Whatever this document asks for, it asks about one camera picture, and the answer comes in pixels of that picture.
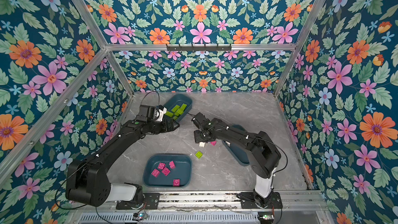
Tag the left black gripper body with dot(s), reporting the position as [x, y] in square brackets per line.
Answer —
[156, 126]

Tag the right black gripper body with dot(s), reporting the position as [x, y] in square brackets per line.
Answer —
[199, 136]

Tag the green small lego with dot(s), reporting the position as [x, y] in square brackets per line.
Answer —
[199, 154]

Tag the green lego mid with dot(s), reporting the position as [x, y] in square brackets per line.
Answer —
[178, 112]

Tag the pink lego mid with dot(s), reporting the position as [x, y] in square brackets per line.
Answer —
[161, 166]

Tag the pink small lego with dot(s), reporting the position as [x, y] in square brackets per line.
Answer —
[166, 171]

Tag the pink lego pile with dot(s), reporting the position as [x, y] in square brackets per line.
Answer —
[176, 182]

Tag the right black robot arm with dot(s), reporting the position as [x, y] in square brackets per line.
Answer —
[263, 155]

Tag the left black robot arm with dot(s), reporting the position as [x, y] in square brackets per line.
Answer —
[87, 181]

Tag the far teal bin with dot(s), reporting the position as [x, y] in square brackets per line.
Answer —
[178, 99]

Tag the right teal bin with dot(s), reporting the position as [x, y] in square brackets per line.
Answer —
[238, 154]

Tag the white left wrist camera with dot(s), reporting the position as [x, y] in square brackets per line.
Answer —
[160, 114]

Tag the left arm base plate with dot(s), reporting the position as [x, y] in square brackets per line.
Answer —
[140, 201]

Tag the black wall hook rail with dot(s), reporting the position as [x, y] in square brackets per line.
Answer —
[194, 48]

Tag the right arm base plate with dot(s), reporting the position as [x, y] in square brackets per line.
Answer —
[252, 200]

